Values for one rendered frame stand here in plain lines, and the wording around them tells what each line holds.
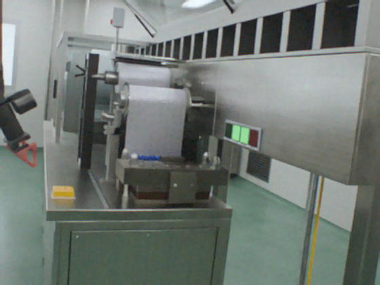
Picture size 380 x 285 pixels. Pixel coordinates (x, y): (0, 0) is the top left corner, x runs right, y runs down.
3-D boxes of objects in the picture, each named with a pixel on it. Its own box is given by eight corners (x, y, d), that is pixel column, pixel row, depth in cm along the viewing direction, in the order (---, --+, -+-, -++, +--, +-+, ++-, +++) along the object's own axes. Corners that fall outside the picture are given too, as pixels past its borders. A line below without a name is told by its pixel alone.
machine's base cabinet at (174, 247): (41, 214, 367) (45, 125, 360) (107, 214, 389) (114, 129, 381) (37, 461, 131) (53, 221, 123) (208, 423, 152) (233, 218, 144)
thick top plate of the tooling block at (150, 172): (115, 173, 150) (116, 158, 150) (210, 175, 164) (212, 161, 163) (123, 184, 135) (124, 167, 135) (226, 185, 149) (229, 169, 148)
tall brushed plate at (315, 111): (109, 99, 376) (112, 68, 374) (137, 102, 385) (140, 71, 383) (340, 186, 85) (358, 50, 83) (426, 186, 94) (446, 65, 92)
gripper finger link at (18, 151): (39, 158, 123) (26, 132, 120) (47, 163, 118) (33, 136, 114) (20, 169, 120) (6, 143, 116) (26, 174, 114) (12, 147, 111)
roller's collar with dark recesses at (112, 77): (103, 83, 183) (104, 70, 182) (115, 85, 185) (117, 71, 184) (105, 84, 177) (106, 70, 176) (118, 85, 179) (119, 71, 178)
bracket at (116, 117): (98, 180, 165) (104, 108, 162) (114, 180, 167) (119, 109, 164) (100, 183, 160) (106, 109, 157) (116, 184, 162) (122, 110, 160)
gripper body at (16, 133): (23, 134, 124) (12, 113, 121) (32, 139, 116) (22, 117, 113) (4, 144, 121) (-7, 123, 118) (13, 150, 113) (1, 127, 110)
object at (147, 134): (123, 159, 155) (127, 112, 154) (179, 161, 163) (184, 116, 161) (123, 159, 155) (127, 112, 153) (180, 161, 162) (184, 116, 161)
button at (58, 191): (52, 192, 141) (53, 185, 141) (72, 192, 143) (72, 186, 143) (53, 197, 134) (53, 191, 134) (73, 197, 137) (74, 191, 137)
